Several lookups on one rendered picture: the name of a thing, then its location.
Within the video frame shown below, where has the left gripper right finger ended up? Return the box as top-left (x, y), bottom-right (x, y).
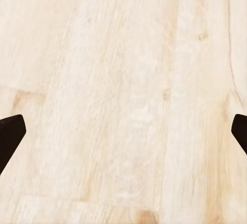
top-left (231, 114), bottom-right (247, 154)

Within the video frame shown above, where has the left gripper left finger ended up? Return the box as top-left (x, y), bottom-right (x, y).
top-left (0, 114), bottom-right (26, 175)

